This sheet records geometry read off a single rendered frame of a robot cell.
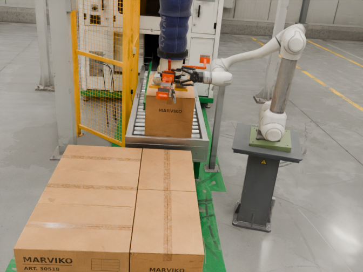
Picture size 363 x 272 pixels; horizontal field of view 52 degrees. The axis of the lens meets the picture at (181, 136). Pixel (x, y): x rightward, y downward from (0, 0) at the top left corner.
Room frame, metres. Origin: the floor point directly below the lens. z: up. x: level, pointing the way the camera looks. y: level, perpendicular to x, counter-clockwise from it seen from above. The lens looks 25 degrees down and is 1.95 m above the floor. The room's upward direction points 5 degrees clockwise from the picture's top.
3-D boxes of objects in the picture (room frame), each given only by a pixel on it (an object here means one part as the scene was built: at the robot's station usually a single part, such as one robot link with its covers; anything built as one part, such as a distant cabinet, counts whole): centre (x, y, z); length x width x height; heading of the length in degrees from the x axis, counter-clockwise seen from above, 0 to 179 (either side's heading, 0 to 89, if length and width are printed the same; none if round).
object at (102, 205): (2.10, 0.36, 0.34); 1.20 x 1.00 x 0.40; 4
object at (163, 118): (3.16, 0.13, 0.75); 0.60 x 0.40 x 0.40; 4
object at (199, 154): (2.80, 0.11, 0.47); 0.70 x 0.03 x 0.15; 94
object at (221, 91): (3.41, -0.34, 0.50); 0.07 x 0.07 x 1.00; 4
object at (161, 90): (2.22, 0.14, 1.19); 0.08 x 0.07 x 0.05; 179
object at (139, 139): (2.80, 0.11, 0.58); 0.70 x 0.03 x 0.06; 94
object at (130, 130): (3.94, 0.52, 0.50); 2.31 x 0.05 x 0.19; 4
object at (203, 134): (3.99, -0.13, 0.50); 2.31 x 0.05 x 0.19; 4
